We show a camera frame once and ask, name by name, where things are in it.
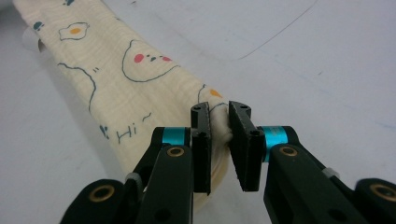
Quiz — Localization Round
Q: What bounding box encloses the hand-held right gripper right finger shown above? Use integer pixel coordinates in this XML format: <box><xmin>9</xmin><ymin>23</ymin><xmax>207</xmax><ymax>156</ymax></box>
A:
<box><xmin>229</xmin><ymin>101</ymin><xmax>302</xmax><ymax>191</ymax></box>

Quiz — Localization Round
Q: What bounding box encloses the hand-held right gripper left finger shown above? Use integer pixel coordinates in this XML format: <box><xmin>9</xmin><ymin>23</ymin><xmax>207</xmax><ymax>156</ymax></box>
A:
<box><xmin>152</xmin><ymin>102</ymin><xmax>213</xmax><ymax>195</ymax></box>

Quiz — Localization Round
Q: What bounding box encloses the cream printed cloth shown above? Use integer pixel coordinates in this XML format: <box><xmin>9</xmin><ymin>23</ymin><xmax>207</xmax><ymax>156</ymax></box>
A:
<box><xmin>12</xmin><ymin>0</ymin><xmax>234</xmax><ymax>213</ymax></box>

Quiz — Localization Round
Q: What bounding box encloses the white foam mat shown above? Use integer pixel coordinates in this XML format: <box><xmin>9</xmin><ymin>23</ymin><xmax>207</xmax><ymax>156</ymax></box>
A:
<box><xmin>0</xmin><ymin>0</ymin><xmax>396</xmax><ymax>224</ymax></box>

